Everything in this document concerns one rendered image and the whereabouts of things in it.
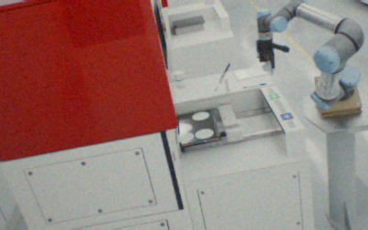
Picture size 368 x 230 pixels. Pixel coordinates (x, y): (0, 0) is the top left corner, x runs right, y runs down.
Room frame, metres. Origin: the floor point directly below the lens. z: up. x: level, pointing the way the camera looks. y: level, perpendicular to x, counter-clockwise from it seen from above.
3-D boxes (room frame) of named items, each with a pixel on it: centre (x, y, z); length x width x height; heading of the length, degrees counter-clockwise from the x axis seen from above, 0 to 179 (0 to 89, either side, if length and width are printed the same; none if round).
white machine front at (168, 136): (1.83, 0.06, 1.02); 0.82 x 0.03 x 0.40; 177
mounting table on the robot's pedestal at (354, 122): (2.01, -0.92, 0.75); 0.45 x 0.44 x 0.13; 86
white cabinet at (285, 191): (2.09, -0.28, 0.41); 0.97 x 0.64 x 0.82; 177
